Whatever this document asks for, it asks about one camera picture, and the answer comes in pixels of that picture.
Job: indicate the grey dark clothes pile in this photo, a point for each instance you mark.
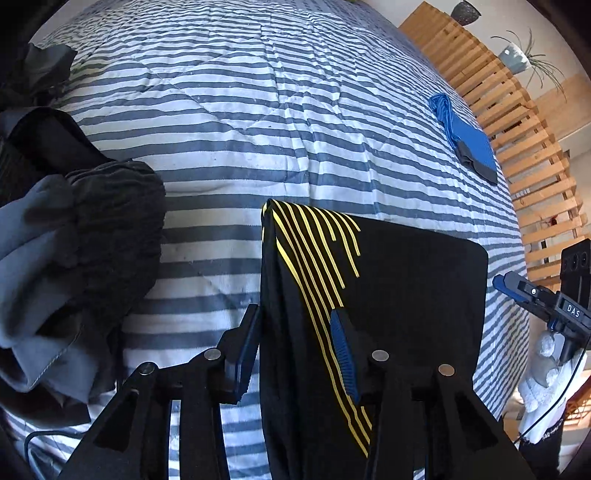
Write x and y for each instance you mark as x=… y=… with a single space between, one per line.
x=80 y=247

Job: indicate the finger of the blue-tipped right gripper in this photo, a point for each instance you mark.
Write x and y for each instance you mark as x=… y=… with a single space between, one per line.
x=508 y=284

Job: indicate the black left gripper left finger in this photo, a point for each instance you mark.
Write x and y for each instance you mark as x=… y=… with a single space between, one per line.
x=240 y=346

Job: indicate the folded blue shirt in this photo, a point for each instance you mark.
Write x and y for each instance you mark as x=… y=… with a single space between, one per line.
x=470 y=144

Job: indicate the black mounted camera box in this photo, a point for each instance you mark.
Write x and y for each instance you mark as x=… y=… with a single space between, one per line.
x=575 y=272

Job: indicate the dark speckled vase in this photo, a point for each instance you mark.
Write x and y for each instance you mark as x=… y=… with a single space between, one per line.
x=465 y=13

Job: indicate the wooden slat bed divider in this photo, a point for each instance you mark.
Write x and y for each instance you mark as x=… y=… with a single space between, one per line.
x=542 y=189

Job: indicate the tall wooden cabinet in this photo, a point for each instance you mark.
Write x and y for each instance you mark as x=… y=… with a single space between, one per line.
x=567 y=110

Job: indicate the striped blue white duvet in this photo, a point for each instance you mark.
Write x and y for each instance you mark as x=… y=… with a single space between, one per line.
x=232 y=104

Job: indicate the white gloved hand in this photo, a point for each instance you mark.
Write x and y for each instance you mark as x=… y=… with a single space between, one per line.
x=547 y=385

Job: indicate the potted spider plant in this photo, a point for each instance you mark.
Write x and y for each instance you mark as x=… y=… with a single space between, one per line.
x=519 y=58

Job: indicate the black shorts with yellow stripes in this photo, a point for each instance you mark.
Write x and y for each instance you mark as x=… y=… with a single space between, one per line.
x=417 y=294

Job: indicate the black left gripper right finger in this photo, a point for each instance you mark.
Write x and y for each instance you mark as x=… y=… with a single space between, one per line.
x=344 y=354

